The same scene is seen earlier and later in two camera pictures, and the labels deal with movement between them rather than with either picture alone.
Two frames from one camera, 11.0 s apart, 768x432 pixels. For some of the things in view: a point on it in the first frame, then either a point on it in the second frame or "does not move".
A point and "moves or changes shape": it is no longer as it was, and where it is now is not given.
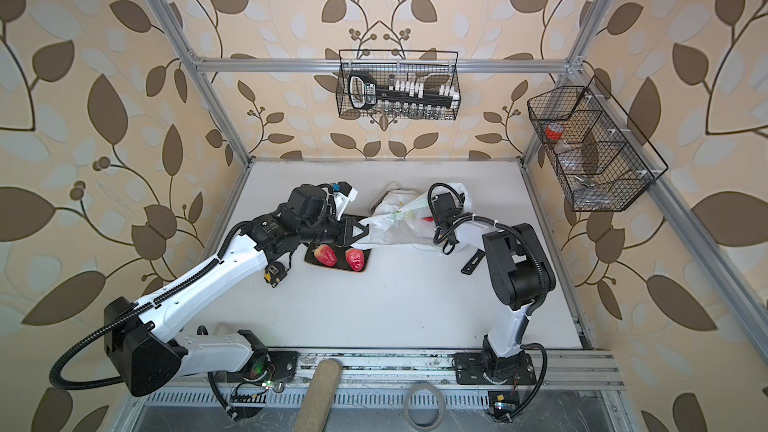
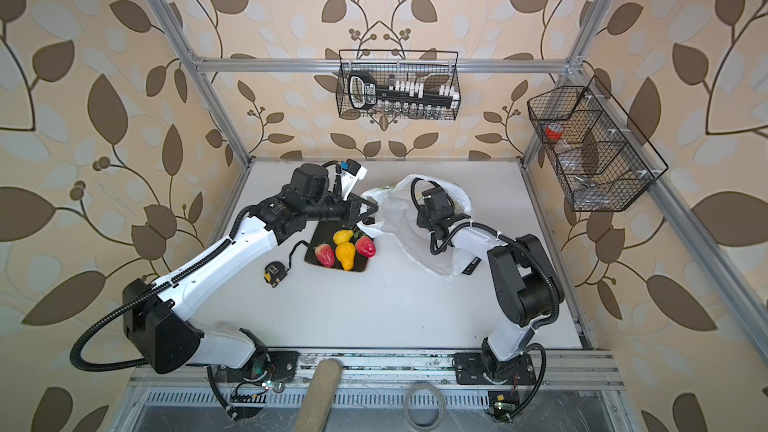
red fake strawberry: (355, 258) -> (365, 246)
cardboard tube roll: (317, 403) does not move
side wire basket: (597, 158) does not move
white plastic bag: (403, 219) moves or changes shape
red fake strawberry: (325, 255) does not move
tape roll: (434, 425) does not move
